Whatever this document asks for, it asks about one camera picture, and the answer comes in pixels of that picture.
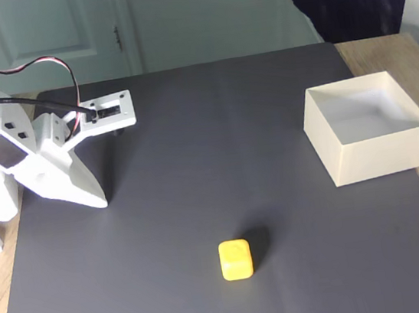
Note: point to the yellow cube block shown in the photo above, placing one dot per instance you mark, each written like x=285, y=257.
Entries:
x=235, y=261

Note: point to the white open box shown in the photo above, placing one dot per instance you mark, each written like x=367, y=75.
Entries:
x=379, y=157

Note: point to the pale green panel door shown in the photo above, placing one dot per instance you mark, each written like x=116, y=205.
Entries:
x=49, y=27

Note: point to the dark grey table mat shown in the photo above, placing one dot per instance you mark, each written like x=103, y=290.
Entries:
x=195, y=166

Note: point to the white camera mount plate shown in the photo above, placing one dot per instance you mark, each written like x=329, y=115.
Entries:
x=126, y=113

